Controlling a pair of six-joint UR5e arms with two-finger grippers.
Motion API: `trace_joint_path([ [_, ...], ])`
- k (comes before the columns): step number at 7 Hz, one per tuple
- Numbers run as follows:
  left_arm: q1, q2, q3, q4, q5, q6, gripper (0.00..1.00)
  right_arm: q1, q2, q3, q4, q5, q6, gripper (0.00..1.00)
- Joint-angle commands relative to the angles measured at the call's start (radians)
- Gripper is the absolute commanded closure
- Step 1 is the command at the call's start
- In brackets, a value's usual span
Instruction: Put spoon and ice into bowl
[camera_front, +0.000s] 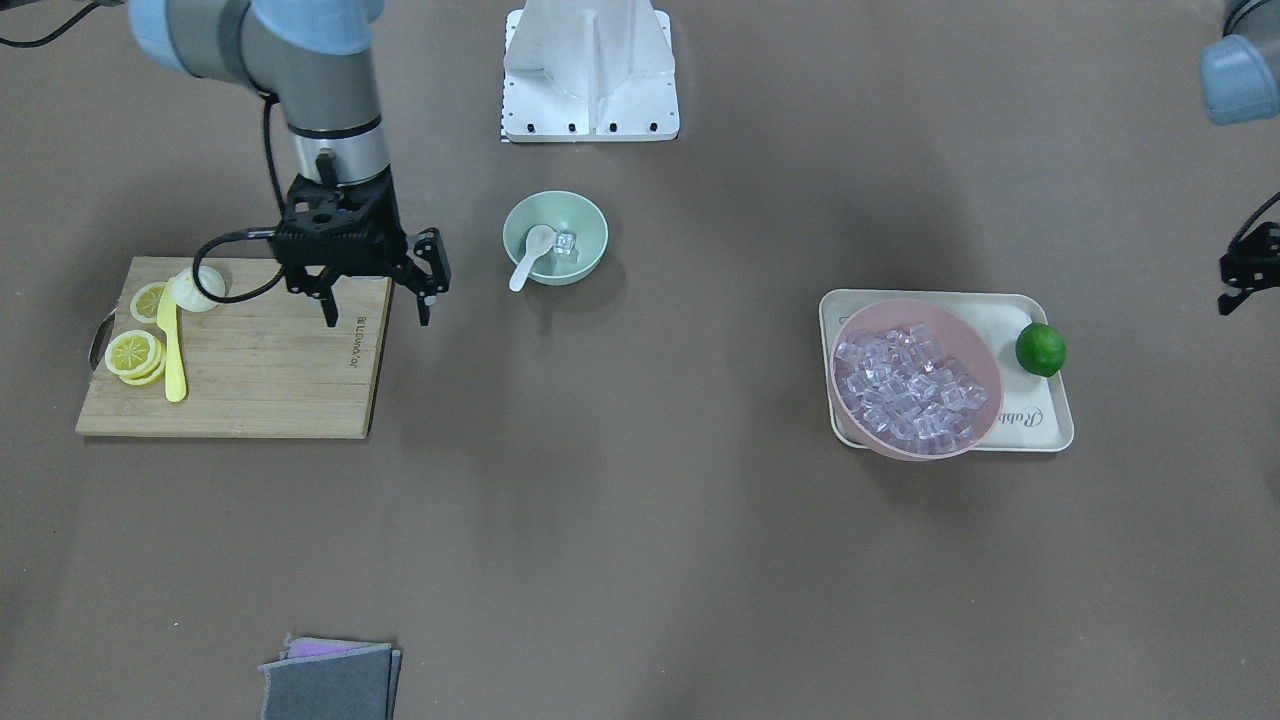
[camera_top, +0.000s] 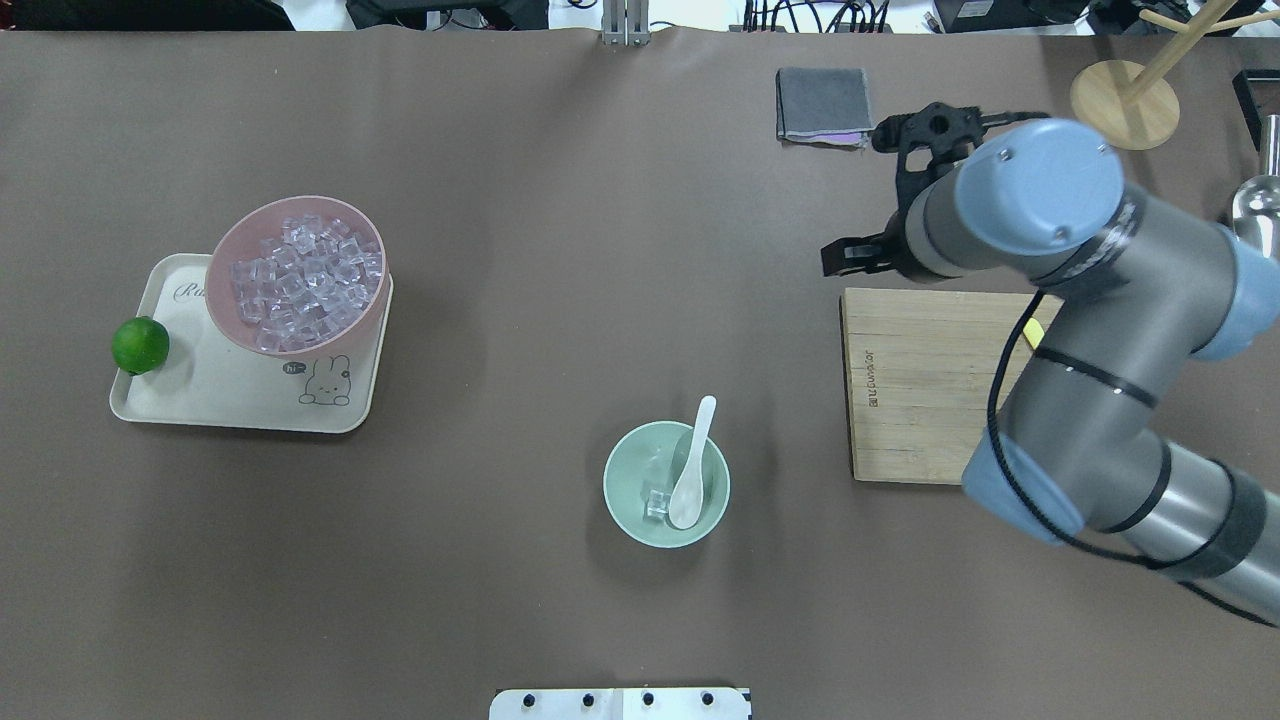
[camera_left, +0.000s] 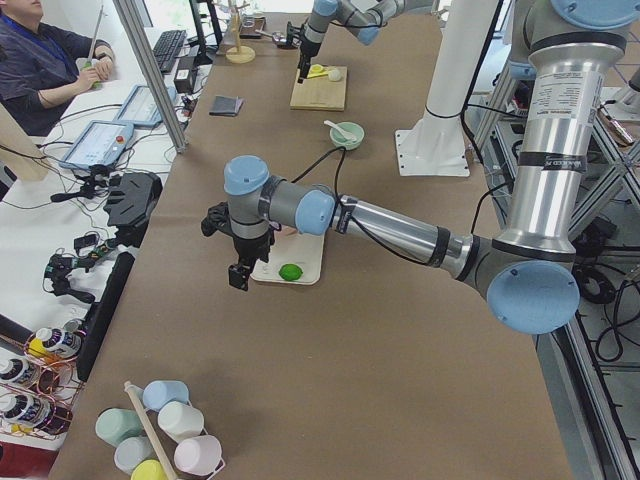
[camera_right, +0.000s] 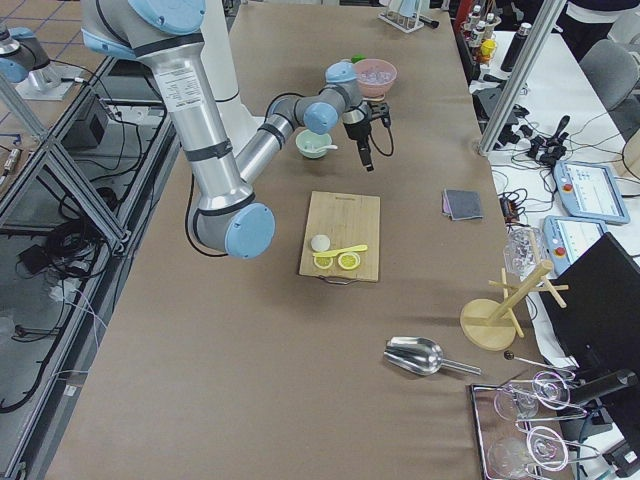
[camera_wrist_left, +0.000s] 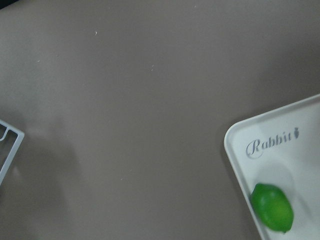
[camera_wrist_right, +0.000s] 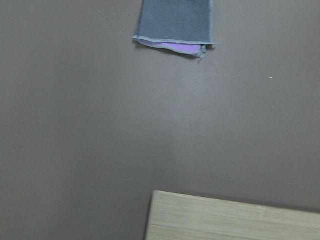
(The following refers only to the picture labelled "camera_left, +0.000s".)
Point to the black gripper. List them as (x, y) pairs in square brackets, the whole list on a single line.
[(251, 247), (305, 51)]

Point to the white ceramic spoon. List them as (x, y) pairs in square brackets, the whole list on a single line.
[(344, 133)]

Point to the metal ice scoop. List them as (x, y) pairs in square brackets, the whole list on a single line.
[(279, 39)]

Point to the pink bowl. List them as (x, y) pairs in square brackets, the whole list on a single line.
[(286, 231)]

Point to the mint green bowl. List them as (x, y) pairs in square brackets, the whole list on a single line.
[(357, 132)]

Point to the yellow plastic knife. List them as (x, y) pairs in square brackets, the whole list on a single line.
[(316, 74)]

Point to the bamboo cutting board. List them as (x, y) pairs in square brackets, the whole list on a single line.
[(320, 93)]

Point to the green lime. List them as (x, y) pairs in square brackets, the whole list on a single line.
[(290, 272)]

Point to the wooden mug tree stand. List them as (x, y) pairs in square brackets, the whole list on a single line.
[(231, 46)]

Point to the cream rabbit tray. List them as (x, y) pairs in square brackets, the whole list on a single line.
[(305, 250)]

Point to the grey folded cloth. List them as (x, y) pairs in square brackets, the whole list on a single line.
[(226, 106)]

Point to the black keyboard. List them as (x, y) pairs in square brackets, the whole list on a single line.
[(167, 48)]

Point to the teach pendant tablet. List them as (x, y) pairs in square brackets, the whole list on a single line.
[(139, 109), (100, 143)]

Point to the pastel mug rack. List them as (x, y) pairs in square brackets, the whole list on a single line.
[(162, 435)]

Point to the seated person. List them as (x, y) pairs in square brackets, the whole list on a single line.
[(43, 67)]

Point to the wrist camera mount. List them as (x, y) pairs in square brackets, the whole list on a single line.
[(217, 219), (293, 36)]

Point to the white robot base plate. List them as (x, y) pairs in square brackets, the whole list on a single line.
[(435, 146)]

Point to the copper wire bottle basket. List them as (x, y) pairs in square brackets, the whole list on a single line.
[(39, 384)]

